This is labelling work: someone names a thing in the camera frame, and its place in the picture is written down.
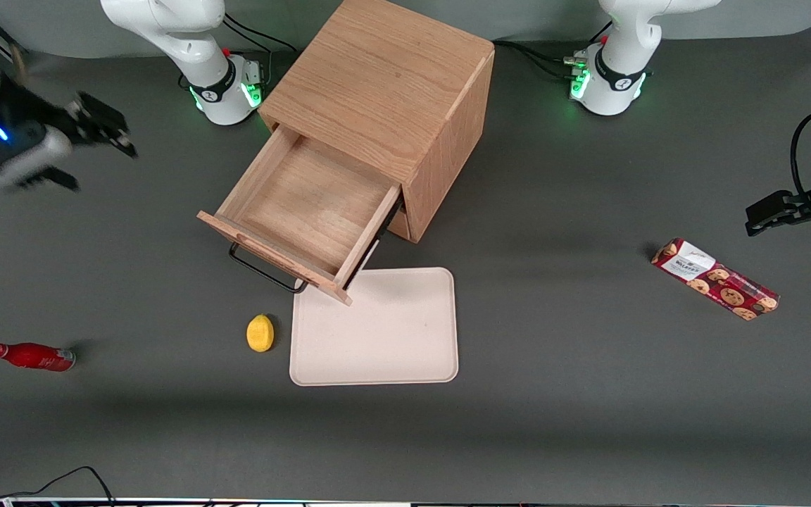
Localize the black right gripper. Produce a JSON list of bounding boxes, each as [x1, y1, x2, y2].
[[0, 77, 139, 193]]

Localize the black metal drawer handle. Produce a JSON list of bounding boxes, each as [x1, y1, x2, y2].
[[227, 242, 308, 295]]

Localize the wooden drawer with worn bottom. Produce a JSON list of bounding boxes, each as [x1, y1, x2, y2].
[[196, 123, 406, 306]]

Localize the wooden drawer cabinet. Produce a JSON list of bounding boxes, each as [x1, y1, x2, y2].
[[258, 0, 496, 244]]

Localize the red cookie box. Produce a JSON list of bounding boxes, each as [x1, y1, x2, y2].
[[650, 238, 780, 322]]

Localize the red bottle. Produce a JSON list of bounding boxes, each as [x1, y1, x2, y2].
[[0, 342, 77, 373]]

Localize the yellow lemon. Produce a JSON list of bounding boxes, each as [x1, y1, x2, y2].
[[246, 313, 275, 353]]

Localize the beige rectangular tray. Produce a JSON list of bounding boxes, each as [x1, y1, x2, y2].
[[289, 267, 460, 387]]

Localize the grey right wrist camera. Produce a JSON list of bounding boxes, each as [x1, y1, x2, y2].
[[0, 131, 73, 205]]

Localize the black right arm base cables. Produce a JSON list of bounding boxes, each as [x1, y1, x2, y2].
[[179, 13, 298, 91]]

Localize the black arm base cables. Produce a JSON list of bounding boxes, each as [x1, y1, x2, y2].
[[493, 21, 613, 82], [179, 13, 298, 91]]

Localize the black left arm base cables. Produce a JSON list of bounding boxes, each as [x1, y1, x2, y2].
[[493, 21, 613, 82]]

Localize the black cable at table edge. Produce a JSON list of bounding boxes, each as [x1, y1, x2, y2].
[[0, 465, 116, 506]]

